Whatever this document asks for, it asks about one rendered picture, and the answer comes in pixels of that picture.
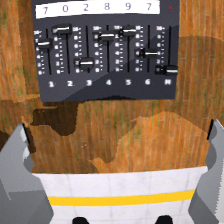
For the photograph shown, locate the dark grey lighting desk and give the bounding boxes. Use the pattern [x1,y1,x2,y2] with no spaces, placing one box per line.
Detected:
[31,0,180,102]

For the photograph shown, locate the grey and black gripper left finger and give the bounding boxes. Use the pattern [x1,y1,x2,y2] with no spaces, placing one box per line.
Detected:
[0,123,54,224]

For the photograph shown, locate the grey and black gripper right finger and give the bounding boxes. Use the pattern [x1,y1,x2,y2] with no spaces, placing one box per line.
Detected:
[188,119,224,224]

